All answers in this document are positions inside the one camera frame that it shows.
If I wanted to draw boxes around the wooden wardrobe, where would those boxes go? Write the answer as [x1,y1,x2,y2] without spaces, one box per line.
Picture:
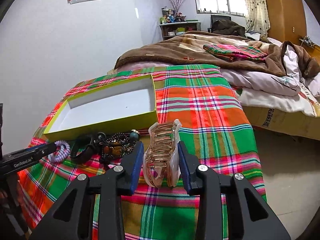
[266,0,319,61]

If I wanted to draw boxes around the folded plaid cloth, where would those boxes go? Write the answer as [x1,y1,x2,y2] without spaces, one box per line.
[203,44,268,62]

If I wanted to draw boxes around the black leather bracelet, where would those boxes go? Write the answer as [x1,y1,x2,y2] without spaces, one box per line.
[69,134,98,165]

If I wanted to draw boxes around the dark beaded necklace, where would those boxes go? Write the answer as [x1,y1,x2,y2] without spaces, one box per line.
[96,128,141,164]

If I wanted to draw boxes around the brown fleece blanket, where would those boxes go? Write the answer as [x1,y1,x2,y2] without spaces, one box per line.
[115,31,319,78]

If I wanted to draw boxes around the white floral quilt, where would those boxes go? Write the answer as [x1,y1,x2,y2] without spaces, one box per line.
[220,42,319,118]

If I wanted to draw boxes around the patterned cream curtain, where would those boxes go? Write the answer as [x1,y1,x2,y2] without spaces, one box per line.
[245,0,270,36]

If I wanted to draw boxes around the window with white frame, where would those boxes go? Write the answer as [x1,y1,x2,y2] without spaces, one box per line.
[195,0,248,17]

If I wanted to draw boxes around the wooden shelf with clutter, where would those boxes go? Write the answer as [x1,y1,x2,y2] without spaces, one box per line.
[159,7,201,41]

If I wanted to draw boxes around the yellow-green cardboard box tray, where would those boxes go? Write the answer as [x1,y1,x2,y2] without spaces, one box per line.
[43,75,158,141]

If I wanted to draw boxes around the purple spiral hair tie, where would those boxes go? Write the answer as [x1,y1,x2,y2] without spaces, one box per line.
[47,140,72,163]

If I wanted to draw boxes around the gold bracelets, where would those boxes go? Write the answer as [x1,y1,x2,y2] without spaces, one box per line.
[142,119,183,189]

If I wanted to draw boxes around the black chair with clothes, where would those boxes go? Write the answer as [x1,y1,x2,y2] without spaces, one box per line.
[208,15,245,37]

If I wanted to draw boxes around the plaid red green tablecloth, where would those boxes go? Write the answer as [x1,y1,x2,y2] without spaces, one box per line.
[19,64,266,239]

